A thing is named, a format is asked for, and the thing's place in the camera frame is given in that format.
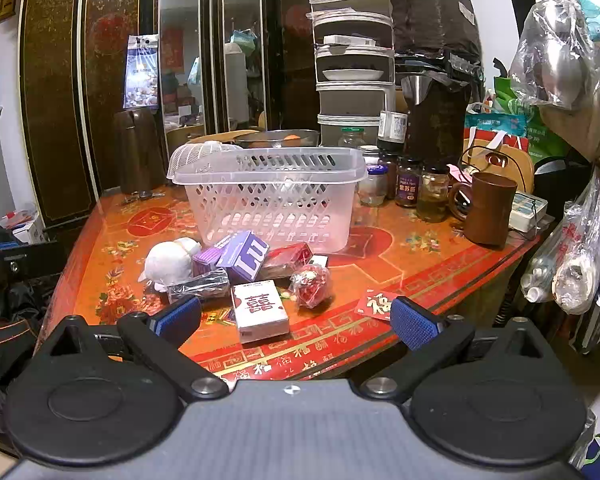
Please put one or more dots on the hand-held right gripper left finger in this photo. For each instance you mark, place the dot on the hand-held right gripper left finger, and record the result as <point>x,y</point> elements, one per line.
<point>177,317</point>

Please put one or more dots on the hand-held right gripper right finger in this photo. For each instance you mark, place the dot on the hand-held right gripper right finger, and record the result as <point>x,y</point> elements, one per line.
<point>414,324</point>

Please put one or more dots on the black pack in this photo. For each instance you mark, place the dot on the black pack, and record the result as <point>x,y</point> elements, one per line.
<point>197,286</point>

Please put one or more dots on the white bag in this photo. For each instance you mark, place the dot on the white bag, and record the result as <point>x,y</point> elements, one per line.
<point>167,260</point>

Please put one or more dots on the small purple box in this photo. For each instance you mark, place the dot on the small purple box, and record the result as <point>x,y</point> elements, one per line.
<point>206,260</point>

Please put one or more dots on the white and red box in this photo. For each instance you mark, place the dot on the white and red box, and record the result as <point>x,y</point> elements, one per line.
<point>260,310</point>

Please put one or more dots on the purple box with white letters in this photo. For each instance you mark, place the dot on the purple box with white letters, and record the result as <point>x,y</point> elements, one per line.
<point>245,257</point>

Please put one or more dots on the small white packet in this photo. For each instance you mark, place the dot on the small white packet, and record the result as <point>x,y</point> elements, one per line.
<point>320,260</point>

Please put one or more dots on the dark red box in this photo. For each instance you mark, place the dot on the dark red box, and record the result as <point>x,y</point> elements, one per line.
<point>285,260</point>

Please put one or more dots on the clear plastic basket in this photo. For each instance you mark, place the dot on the clear plastic basket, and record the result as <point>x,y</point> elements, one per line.
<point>275,210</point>

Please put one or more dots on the red paper envelope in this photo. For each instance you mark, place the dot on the red paper envelope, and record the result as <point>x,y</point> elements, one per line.
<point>372,305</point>

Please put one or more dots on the bunch of keys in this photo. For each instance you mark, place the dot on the bunch of keys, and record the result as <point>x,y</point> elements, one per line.
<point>142,196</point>

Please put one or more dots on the glass jar with dark lid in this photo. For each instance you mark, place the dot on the glass jar with dark lid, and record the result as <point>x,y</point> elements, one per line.
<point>432,192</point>

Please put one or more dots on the brown mug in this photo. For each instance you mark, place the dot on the brown mug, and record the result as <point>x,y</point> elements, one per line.
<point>487,210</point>

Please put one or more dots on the jar with purple label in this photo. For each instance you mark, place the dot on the jar with purple label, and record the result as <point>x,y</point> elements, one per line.
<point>408,182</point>

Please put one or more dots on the white power strip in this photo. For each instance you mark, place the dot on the white power strip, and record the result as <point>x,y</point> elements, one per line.
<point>527,210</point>

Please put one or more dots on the white mesh food cover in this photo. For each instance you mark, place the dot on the white mesh food cover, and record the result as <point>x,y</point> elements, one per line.
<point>195,155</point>

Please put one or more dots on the black case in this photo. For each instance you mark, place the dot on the black case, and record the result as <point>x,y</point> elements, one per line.
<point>20,260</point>

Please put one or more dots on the brown thermos jug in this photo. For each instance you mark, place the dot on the brown thermos jug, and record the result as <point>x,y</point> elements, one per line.
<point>139,150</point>

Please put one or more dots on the plastic bag with bottles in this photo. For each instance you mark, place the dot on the plastic bag with bottles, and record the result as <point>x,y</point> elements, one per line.
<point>575,255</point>

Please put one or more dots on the black and orange bag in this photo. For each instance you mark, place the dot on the black and orange bag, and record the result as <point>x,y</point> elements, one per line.
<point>5,355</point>

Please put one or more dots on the empty glass jar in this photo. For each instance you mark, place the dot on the empty glass jar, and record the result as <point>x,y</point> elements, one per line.
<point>351,137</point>

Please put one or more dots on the bottle with white label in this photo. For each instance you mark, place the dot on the bottle with white label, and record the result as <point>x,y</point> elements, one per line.
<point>392,127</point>

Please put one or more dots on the metal bowl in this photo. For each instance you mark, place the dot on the metal bowl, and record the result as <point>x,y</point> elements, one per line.
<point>275,137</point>

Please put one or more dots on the black electric kettle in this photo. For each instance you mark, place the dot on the black electric kettle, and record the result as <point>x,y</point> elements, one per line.
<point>437,120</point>

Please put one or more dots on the orange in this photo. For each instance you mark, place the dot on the orange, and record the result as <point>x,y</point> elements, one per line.
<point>293,140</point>

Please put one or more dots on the green shopping bag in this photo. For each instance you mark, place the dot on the green shopping bag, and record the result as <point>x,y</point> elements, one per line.
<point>540,135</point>

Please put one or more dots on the white plate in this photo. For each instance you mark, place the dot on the white plate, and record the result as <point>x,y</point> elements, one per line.
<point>352,74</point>

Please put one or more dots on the white tiered food rack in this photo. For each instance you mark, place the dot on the white tiered food rack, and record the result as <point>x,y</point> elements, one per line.
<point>352,60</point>

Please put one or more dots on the clear hanging plastic bag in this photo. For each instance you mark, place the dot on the clear hanging plastic bag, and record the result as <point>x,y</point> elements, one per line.
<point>555,55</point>

